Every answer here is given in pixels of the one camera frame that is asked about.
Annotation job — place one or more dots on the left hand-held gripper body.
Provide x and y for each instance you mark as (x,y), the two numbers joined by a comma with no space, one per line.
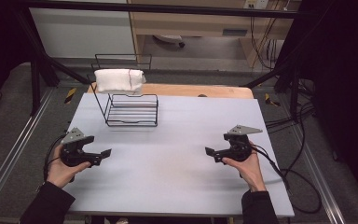
(71,155)

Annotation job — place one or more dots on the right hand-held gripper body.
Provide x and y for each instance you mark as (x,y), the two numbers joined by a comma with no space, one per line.
(240,149)

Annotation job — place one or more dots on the white towel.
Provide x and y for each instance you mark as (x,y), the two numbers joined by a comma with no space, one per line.
(118,81)

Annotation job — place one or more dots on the person's left hand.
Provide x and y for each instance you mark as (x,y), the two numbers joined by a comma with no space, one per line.
(57,174)

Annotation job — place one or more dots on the person's right hand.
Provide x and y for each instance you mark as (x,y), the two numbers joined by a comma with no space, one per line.
(250,174)

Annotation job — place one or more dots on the yellow black tape strip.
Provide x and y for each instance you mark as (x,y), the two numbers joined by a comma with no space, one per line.
(272,101)
(70,95)

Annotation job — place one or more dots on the wooden board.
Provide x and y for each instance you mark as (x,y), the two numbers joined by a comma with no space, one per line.
(183,90)

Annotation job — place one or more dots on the white cabinet panel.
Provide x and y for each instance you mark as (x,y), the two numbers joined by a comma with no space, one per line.
(84,34)

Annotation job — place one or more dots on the office chair base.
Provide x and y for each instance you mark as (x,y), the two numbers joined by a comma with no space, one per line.
(169,39)

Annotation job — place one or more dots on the black curtain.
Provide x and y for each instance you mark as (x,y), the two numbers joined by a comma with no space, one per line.
(348,93)
(0,46)

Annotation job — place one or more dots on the light wooden desk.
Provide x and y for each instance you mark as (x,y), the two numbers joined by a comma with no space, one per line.
(183,23)

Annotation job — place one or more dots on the aluminium rail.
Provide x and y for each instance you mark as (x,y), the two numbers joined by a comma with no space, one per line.
(12,152)
(320,177)

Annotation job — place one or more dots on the white wall socket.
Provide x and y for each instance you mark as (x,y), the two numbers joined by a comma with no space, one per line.
(256,3)

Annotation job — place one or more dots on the black metal frame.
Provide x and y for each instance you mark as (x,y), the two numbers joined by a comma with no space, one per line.
(167,11)

